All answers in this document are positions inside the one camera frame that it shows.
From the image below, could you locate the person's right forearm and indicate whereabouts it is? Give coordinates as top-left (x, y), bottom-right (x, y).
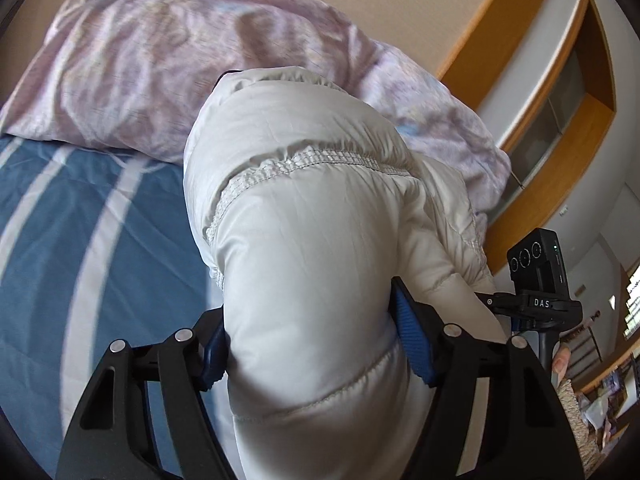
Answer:
top-left (555, 379), bottom-right (603, 478)

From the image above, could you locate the dark wooden chair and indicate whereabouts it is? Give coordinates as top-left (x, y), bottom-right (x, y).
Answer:
top-left (567, 312), bottom-right (607, 377)

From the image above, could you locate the blue striped bed sheet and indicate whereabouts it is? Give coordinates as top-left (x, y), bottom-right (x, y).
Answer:
top-left (0, 132), bottom-right (241, 480)

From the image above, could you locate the beige down jacket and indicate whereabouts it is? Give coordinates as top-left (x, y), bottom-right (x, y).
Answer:
top-left (182, 66), bottom-right (512, 480)

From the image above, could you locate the pink floral duvet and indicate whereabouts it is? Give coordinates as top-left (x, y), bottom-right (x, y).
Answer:
top-left (350, 40), bottom-right (512, 223)

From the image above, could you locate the wooden wall cabinet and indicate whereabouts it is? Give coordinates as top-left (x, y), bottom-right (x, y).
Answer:
top-left (437, 0), bottom-right (617, 271)

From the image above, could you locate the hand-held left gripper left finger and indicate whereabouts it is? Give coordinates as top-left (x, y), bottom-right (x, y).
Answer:
top-left (55, 307), bottom-right (237, 480)

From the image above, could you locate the person's right hand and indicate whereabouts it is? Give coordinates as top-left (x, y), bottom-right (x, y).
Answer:
top-left (551, 346), bottom-right (575, 387)

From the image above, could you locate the pink floral pillow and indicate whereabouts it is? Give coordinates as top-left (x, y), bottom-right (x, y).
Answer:
top-left (0, 0), bottom-right (381, 163)

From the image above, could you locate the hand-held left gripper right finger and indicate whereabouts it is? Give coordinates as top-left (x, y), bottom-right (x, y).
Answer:
top-left (390, 277), bottom-right (586, 480)

